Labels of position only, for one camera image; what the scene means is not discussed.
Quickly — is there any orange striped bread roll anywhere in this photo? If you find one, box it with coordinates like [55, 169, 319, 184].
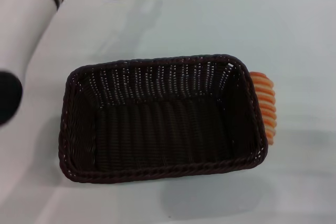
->
[248, 71, 277, 146]

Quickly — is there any dark brown woven basket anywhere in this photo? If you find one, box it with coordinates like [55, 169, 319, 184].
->
[58, 54, 270, 184]

